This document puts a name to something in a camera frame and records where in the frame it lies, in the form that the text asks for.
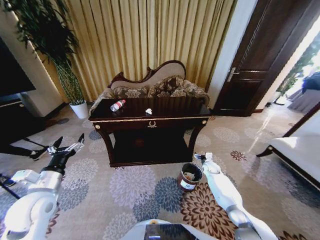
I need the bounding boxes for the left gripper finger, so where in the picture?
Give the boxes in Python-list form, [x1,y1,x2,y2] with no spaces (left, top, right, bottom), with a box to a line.
[47,136,65,155]
[63,132,85,153]

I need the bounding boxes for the clear plastic bottle red label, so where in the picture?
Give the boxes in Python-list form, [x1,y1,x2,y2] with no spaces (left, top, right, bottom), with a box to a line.
[110,99,127,113]

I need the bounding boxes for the black flat television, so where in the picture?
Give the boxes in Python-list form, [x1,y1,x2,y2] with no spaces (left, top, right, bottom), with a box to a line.
[0,37,37,97]

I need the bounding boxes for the large brown patterned cushion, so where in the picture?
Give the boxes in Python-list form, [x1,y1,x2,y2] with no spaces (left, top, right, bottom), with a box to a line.
[147,76,186,99]

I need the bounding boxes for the white plant pot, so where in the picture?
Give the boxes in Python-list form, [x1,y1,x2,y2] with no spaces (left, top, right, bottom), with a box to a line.
[69,100,90,120]

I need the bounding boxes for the dark brown wooden door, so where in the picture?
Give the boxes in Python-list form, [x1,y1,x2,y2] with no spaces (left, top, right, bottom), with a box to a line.
[212,0,319,118]

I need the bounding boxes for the dark television cabinet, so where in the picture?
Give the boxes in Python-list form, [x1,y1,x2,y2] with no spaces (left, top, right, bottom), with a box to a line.
[0,98,49,156]

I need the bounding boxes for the black shoe white sole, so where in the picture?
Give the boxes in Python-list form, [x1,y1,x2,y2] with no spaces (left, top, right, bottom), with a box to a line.
[29,147,50,162]

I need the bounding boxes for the tall green bamboo plant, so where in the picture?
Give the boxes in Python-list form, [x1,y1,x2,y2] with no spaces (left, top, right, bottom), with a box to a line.
[2,0,86,106]

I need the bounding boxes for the small brown patterned cushion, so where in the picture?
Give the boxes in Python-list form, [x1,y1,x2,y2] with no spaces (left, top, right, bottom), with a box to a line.
[112,86,150,99]

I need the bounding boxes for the white robot front shell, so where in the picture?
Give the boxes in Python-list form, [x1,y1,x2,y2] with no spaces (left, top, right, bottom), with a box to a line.
[119,219,211,240]

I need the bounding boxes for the dark wooden console table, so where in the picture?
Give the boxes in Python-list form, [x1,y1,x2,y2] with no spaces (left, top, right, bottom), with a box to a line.
[88,96,212,168]

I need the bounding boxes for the dark brown trash bin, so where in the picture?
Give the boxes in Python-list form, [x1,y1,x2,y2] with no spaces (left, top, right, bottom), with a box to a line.
[177,162,203,193]

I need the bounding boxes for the beige chaise sofa dark frame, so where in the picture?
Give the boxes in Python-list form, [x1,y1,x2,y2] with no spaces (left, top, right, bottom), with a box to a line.
[88,59,211,116]

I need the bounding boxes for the white upholstered seat dark frame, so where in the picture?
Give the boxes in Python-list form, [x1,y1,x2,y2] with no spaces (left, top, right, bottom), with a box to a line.
[256,102,320,186]

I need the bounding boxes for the silver door handle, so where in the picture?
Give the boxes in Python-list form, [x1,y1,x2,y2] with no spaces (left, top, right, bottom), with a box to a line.
[226,67,240,82]

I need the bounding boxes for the pale crumpled waste paper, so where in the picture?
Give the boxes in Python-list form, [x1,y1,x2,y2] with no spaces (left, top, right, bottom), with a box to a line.
[183,169,198,180]

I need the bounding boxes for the gold pleated curtain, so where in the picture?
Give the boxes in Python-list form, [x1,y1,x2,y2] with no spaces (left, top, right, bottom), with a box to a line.
[37,0,238,103]

